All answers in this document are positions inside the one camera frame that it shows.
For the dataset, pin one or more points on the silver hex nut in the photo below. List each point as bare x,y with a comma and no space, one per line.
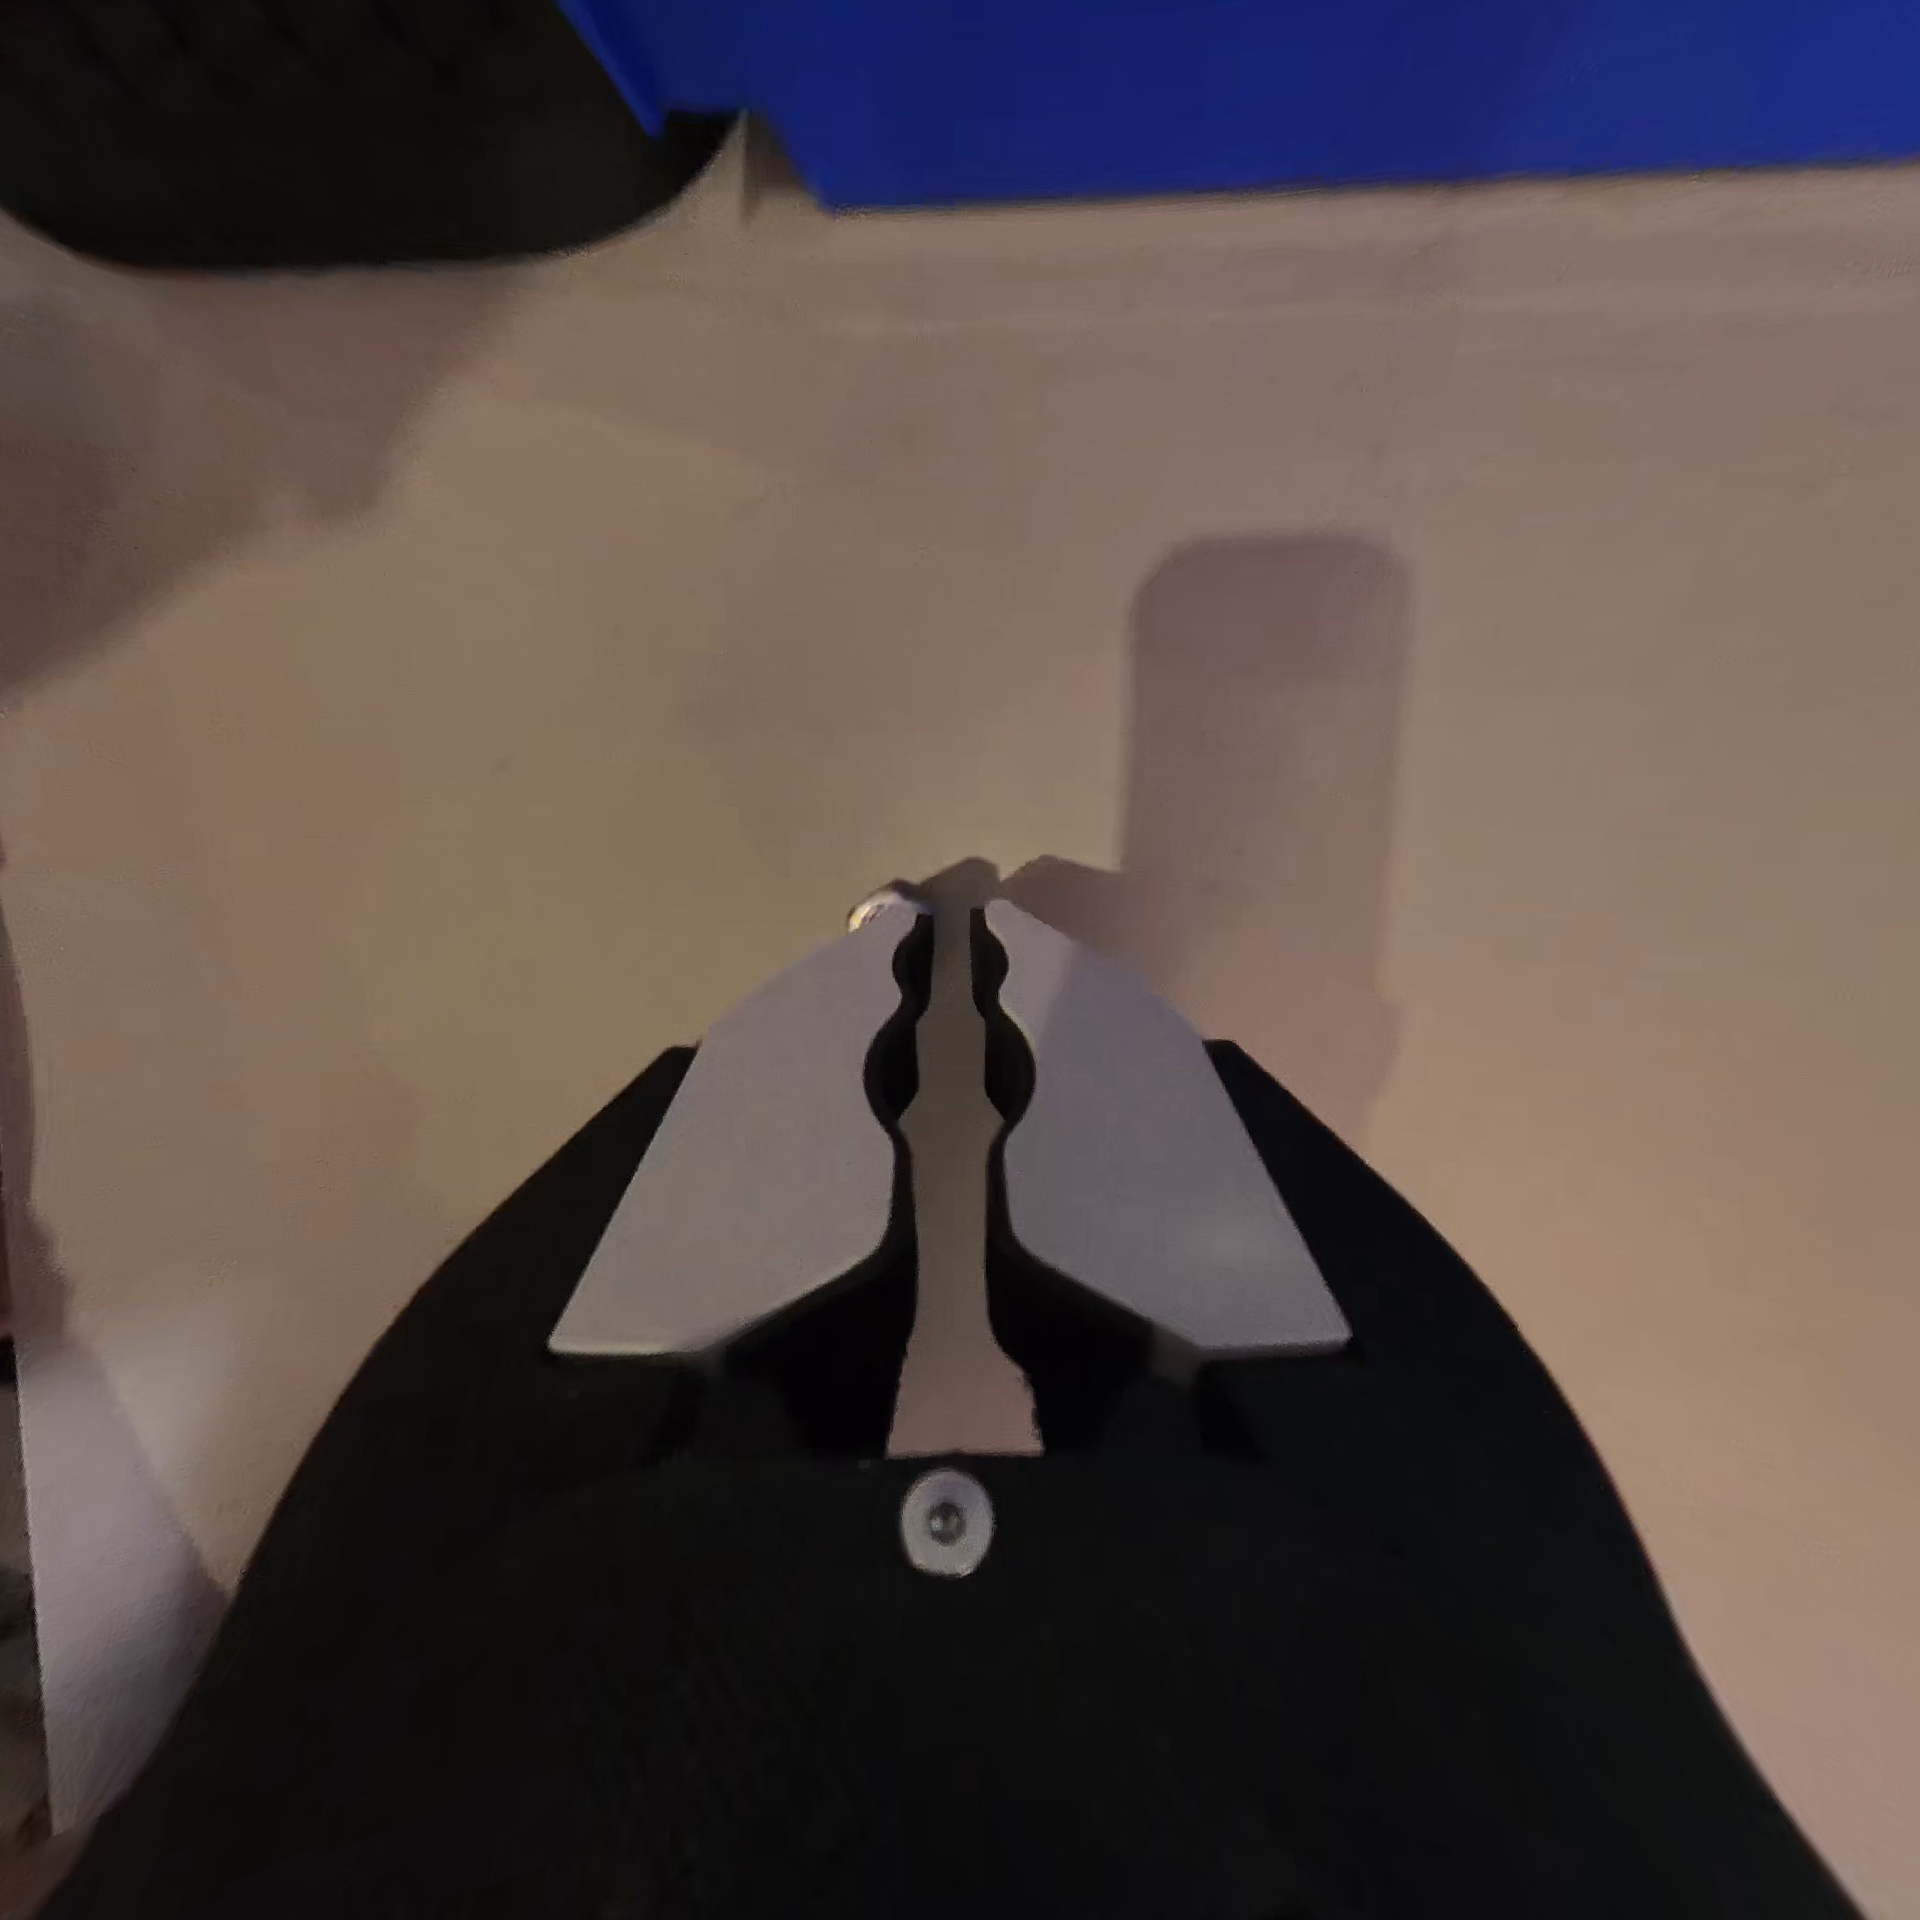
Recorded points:
874,909

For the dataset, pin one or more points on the white stand base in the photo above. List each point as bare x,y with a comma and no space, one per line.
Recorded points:
106,1530

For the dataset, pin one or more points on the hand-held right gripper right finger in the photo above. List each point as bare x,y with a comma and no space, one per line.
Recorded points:
1171,1184

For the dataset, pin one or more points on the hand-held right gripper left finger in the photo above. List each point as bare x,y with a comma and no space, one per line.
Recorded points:
749,1184

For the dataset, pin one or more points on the blue plastic bin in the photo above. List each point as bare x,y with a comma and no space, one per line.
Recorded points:
1349,90

